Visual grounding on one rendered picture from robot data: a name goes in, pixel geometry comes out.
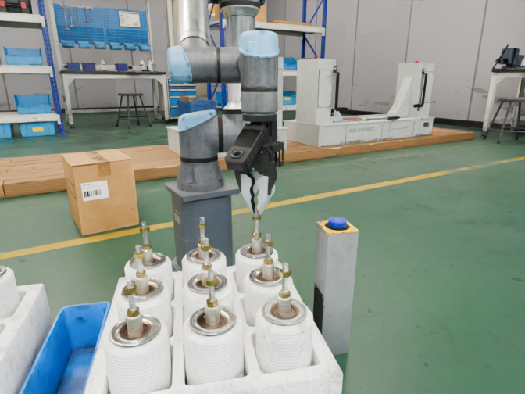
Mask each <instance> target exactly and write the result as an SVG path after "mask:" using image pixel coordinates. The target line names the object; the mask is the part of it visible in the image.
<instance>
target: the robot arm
mask: <svg viewBox="0 0 525 394"><path fill-rule="evenodd" d="M177 2H178V45H177V46H175V47H169V48H168V50H167V63H168V71H169V76H170V80H171V81H172V82H174V83H187V84H191V83H220V84H227V85H228V103H227V105H226V106H225V107H224V108H223V115H217V112H216V111H215V110H204V111H198V112H193V113H186V114H183V115H181V116H180V117H179V119H178V133H179V145H180V168H179V171H178V175H177V180H176V183H177V189H179V190H181V191H184V192H210V191H215V190H218V189H220V188H222V187H223V186H224V177H223V174H222V171H221V169H220V165H219V163H218V153H225V152H227V154H226V156H225V158H224V160H225V163H226V165H227V169H229V170H234V173H235V178H236V181H237V185H238V187H239V189H240V192H241V194H242V196H243V198H244V200H245V202H246V204H247V206H248V208H249V209H250V210H251V212H252V213H253V214H255V202H254V196H255V194H256V192H257V191H258V190H259V194H258V196H257V199H258V204H257V207H256V209H257V211H258V214H259V215H261V214H262V213H263V211H264V210H265V208H266V207H267V205H268V202H269V200H270V198H271V196H272V195H273V194H274V192H275V185H274V184H275V182H276V179H277V169H276V167H277V162H278V161H279V162H278V167H282V166H283V165H284V142H283V141H277V114H276V112H277V111H278V54H279V53H280V50H279V48H278V36H277V34H276V33H274V32H272V31H266V30H255V17H256V16H257V15H258V14H259V13H260V6H262V5H264V4H265V2H266V0H177ZM208 4H220V11H221V13H222V14H223V15H224V16H225V17H226V34H227V47H211V41H210V29H209V7H208ZM281 149H282V160H281V161H280V150H281ZM277 152H279V157H277ZM253 171H258V172H259V174H260V175H262V174H263V176H262V177H260V178H259V179H257V181H255V178H254V173H253Z"/></svg>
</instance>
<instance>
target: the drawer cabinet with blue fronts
mask: <svg viewBox="0 0 525 394"><path fill-rule="evenodd" d="M157 81H158V80H157ZM158 92H159V108H160V109H164V105H163V85H162V84H161V83H160V82H159V81H158ZM166 92H167V103H168V114H169V119H168V120H167V122H170V123H172V122H178V119H179V115H178V107H177V100H180V96H186V97H190V99H197V84H196V83H191V84H187V83H174V82H172V81H171V80H170V77H166ZM160 116H161V117H162V120H165V115H164V112H161V111H160ZM165 121H166V120H165Z"/></svg>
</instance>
